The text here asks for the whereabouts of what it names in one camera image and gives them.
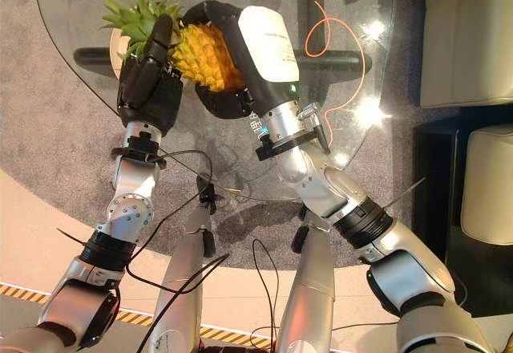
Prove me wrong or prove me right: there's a grey round rug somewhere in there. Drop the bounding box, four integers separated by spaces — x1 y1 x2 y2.
0 0 422 270

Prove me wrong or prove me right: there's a silver right robot leg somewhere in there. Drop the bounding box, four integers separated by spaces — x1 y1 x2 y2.
275 204 336 353

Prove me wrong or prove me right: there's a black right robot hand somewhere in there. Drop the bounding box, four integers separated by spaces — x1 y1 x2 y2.
183 0 303 120

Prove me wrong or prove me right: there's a black table base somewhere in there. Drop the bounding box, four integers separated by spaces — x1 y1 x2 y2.
74 0 372 75

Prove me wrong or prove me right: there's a yellow black striped floor tape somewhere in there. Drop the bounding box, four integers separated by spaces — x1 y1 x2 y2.
0 282 274 350

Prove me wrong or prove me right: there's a black thin looped cable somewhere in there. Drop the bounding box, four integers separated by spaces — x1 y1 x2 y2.
248 238 282 350

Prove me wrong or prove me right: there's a cream sofa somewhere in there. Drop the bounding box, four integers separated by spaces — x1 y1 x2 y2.
418 0 513 109

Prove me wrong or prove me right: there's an orange thin cable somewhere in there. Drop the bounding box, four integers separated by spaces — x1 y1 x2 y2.
304 0 366 150

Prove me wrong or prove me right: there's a cream cushioned stool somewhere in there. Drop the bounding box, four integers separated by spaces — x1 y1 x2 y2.
459 123 513 246

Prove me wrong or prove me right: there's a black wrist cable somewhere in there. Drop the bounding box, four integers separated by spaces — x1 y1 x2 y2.
125 149 232 294

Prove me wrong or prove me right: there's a black side table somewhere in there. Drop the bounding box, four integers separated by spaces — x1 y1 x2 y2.
411 105 513 319

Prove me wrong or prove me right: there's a yellow pineapple with green crown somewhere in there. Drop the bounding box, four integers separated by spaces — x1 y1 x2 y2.
99 0 248 93

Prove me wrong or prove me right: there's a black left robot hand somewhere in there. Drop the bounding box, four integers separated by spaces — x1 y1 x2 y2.
116 13 186 138

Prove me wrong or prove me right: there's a silver robot leg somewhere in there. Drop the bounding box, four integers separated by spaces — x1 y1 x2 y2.
142 174 218 353
275 204 336 353

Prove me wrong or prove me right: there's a silver left robot leg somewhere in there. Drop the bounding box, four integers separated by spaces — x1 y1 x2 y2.
142 174 218 353

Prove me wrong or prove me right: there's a beige round plate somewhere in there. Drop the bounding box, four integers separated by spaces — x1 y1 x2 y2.
109 26 134 79

